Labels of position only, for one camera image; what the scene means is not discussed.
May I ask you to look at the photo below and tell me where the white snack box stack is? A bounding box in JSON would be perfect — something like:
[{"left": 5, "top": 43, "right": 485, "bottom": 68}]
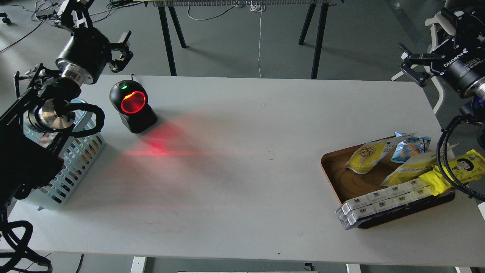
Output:
[{"left": 335, "top": 178, "right": 433, "bottom": 230}]

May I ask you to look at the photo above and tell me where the yellow white snack pouch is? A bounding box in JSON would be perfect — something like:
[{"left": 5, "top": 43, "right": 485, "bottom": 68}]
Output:
[{"left": 380, "top": 151, "right": 437, "bottom": 187}]

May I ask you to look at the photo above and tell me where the blue snack packet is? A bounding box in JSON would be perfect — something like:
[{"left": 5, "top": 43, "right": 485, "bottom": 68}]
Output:
[{"left": 390, "top": 132, "right": 432, "bottom": 163}]

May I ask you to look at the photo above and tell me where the yellow chickpea snack pouch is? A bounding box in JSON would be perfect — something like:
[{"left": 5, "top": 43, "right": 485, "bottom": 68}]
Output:
[{"left": 344, "top": 133, "right": 414, "bottom": 174}]

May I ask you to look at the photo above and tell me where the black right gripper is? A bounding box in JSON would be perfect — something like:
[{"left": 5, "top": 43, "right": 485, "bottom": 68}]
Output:
[{"left": 398, "top": 7, "right": 485, "bottom": 99}]

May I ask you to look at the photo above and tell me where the black trestle table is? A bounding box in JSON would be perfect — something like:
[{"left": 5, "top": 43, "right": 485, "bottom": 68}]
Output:
[{"left": 133, "top": 0, "right": 344, "bottom": 80}]

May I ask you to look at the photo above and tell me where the yellow cartoon snack bag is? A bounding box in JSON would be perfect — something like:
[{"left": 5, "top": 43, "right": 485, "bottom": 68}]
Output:
[{"left": 419, "top": 149, "right": 485, "bottom": 196}]

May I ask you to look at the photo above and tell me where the light blue plastic basket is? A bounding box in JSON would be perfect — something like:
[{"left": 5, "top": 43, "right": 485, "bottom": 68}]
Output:
[{"left": 22, "top": 110, "right": 105, "bottom": 210}]

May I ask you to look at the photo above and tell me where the white hanging cord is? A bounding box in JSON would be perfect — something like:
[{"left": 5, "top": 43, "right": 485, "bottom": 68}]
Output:
[{"left": 250, "top": 0, "right": 266, "bottom": 79}]

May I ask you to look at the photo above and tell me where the black barcode scanner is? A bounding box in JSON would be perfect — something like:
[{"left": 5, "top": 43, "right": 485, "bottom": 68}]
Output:
[{"left": 109, "top": 73, "right": 158, "bottom": 134}]

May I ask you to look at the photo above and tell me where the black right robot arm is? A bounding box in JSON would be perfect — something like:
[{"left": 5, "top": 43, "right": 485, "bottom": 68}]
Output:
[{"left": 399, "top": 2, "right": 485, "bottom": 201}]

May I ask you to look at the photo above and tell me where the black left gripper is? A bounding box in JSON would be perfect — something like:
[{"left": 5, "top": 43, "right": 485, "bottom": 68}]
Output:
[{"left": 55, "top": 0, "right": 134, "bottom": 85}]

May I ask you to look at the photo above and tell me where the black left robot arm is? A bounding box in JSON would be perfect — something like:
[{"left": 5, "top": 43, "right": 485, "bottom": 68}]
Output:
[{"left": 0, "top": 0, "right": 133, "bottom": 273}]

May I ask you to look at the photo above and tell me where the floor cables and adapter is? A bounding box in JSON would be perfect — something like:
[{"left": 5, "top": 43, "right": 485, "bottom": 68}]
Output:
[{"left": 0, "top": 0, "right": 144, "bottom": 53}]

